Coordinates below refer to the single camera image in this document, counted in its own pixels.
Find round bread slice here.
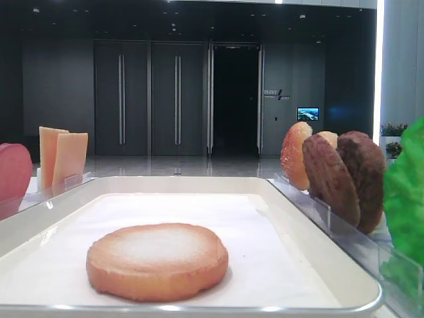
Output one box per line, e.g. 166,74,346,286
86,223,229,302

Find inner brown meat patty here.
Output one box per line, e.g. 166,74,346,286
302,134,360,227

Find brown meat patty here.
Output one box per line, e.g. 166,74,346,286
302,134,360,227
337,131,386,235

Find inner orange cheese slice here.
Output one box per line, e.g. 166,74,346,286
52,132,89,186

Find orange cheese slice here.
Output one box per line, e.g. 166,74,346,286
52,132,89,186
39,127,69,189

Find outer brown meat patty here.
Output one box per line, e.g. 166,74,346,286
337,131,386,235

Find outer orange cheese slice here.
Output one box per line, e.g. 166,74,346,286
39,127,69,189

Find upright green lettuce leaf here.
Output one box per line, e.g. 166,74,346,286
381,118,423,309

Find sesame bun slice inner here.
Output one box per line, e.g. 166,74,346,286
281,122,312,191

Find dark double door middle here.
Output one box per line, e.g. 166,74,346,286
152,43,205,156

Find dark double door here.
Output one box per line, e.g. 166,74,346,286
95,41,148,156
152,43,205,156

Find plain bun slice outer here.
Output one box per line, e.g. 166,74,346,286
318,131,339,148

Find dark double door left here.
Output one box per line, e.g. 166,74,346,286
95,41,148,156

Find potted flower plants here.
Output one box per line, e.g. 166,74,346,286
380,123,408,159

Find white rectangular metal tray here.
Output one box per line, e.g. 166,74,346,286
1,176,384,317

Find white parchment tray liner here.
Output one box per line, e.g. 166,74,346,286
1,194,339,307

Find open glass door frame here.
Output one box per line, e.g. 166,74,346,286
211,44,260,158

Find small wall display screen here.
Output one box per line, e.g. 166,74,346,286
297,107,319,121

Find left clear acrylic rail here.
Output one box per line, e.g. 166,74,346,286
1,172,95,225

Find clear acrylic rail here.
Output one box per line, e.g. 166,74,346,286
1,172,95,225
271,174,423,317

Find right clear acrylic rail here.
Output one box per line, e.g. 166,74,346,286
271,174,423,317

